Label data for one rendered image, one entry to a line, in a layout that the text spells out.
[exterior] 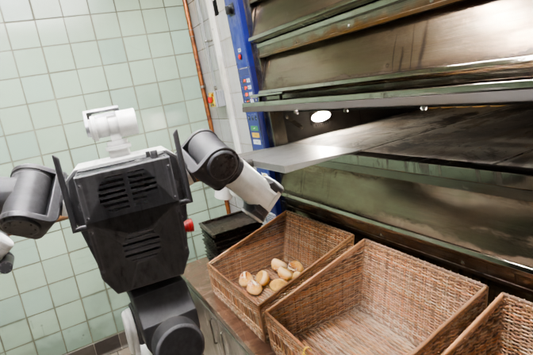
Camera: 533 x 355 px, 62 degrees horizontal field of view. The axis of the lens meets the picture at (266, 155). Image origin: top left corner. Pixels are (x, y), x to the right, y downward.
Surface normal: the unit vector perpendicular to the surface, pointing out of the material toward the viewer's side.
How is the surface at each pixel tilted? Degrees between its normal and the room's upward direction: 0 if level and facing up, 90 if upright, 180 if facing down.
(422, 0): 90
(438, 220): 70
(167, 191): 90
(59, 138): 90
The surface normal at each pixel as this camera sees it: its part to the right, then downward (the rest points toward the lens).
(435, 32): -0.89, -0.11
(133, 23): 0.45, 0.07
